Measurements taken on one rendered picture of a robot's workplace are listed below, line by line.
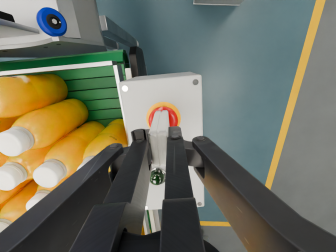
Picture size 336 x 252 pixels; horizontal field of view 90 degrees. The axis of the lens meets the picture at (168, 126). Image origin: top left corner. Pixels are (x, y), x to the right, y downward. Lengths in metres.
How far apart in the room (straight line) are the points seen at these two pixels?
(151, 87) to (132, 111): 0.04
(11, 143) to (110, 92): 0.21
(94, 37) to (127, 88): 0.28
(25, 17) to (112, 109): 0.24
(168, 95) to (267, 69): 1.31
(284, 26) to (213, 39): 0.48
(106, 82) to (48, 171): 0.22
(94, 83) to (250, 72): 1.19
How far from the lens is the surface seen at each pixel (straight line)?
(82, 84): 0.46
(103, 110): 0.45
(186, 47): 1.31
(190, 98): 0.21
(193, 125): 0.22
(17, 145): 0.33
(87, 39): 0.46
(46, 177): 0.33
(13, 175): 0.37
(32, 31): 0.45
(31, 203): 0.38
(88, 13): 0.49
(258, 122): 1.55
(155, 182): 0.25
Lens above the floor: 1.30
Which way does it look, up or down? 70 degrees down
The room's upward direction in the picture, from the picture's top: 178 degrees counter-clockwise
